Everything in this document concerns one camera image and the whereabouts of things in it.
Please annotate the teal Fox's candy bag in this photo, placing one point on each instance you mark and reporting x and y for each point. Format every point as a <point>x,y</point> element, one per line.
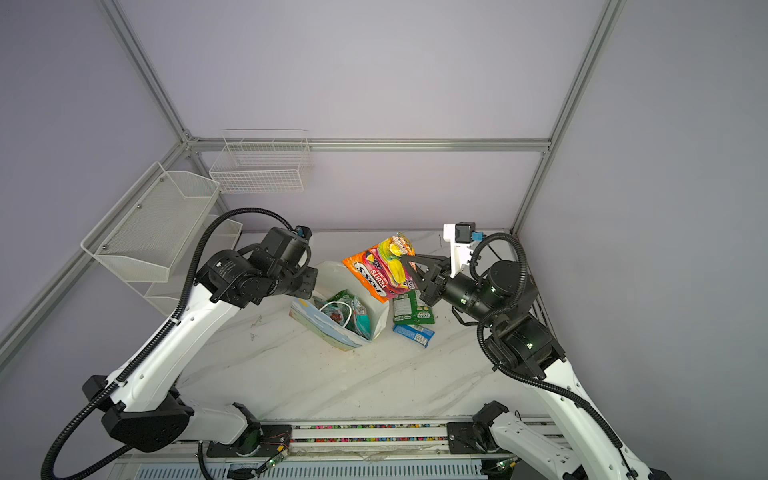
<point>360,321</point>
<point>338,307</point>

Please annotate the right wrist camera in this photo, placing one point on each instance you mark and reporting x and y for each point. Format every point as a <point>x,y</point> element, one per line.
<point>462,238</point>

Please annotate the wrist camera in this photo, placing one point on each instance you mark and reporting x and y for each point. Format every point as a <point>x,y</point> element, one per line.
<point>288,243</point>
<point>462,238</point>

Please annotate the green candy bag right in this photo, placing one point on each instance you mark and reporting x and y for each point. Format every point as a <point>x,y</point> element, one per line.
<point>409,309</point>

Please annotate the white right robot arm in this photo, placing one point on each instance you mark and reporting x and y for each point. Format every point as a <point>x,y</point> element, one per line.
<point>523,349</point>

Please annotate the white printed paper bag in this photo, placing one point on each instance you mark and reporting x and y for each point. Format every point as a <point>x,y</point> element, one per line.
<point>334,277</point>

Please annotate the orange Fox's candy bag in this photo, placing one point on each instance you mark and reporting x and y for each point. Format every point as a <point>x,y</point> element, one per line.
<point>380,269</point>

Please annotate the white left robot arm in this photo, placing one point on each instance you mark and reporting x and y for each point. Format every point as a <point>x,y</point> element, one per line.
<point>141,405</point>

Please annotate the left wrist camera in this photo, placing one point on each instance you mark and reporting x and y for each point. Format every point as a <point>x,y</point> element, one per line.
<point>288,243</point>

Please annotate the aluminium frame posts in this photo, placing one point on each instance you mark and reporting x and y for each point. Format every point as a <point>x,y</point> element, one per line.
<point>16,338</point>

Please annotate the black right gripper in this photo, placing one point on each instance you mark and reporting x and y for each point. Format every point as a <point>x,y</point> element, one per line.
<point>439,264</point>

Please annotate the blue snack packet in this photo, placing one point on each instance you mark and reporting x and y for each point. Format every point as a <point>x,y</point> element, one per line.
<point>416,333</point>

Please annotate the white wire basket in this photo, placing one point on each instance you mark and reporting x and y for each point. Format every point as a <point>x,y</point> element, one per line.
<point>261,161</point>

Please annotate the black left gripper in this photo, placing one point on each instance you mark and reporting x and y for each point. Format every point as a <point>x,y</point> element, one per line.
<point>306,291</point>

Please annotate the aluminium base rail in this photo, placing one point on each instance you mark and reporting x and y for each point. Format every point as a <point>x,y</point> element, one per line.
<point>430,449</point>

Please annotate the white mesh shelf upper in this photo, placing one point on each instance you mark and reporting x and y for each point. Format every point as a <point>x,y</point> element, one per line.
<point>143,236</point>

